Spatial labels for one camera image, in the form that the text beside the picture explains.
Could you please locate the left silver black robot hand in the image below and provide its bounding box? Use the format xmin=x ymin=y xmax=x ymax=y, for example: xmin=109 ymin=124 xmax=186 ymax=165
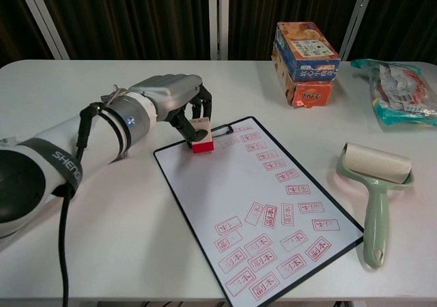
xmin=128 ymin=74 xmax=213 ymax=141

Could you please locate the white and red stamp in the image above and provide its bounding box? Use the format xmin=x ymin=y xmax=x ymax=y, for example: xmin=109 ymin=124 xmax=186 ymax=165
xmin=189 ymin=117 xmax=215 ymax=155

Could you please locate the black clipboard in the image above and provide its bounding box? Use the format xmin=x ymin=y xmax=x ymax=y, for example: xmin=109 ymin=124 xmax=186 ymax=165
xmin=152 ymin=115 xmax=365 ymax=307

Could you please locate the dark pleated curtain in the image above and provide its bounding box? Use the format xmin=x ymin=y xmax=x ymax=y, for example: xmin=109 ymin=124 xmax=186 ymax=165
xmin=0 ymin=0 xmax=437 ymax=68

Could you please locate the white paper with red stamps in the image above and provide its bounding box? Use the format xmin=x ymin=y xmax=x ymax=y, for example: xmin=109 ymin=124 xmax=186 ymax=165
xmin=155 ymin=118 xmax=363 ymax=305

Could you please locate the blue snack box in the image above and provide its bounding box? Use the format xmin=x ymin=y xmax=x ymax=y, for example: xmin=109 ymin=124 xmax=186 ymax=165
xmin=274 ymin=21 xmax=341 ymax=83

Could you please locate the orange snack box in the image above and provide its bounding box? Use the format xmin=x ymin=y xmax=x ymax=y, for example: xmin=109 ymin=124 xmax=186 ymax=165
xmin=271 ymin=53 xmax=334 ymax=110

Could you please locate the teal plastic snack bag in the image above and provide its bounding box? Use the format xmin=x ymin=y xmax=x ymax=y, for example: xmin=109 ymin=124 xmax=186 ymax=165
xmin=350 ymin=58 xmax=437 ymax=128

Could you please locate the green lint roller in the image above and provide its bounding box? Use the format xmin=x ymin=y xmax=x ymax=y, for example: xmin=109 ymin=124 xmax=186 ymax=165
xmin=335 ymin=142 xmax=416 ymax=269

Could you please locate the white upright frame post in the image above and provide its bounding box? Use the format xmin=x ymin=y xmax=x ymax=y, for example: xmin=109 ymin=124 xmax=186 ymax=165
xmin=208 ymin=0 xmax=229 ymax=61

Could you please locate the white slanted frame bar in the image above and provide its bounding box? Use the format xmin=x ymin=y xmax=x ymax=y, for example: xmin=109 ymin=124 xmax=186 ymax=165
xmin=15 ymin=0 xmax=71 ymax=61
xmin=339 ymin=0 xmax=378 ymax=62

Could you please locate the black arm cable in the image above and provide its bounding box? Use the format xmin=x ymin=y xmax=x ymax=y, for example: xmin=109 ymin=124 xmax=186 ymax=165
xmin=58 ymin=102 xmax=104 ymax=307

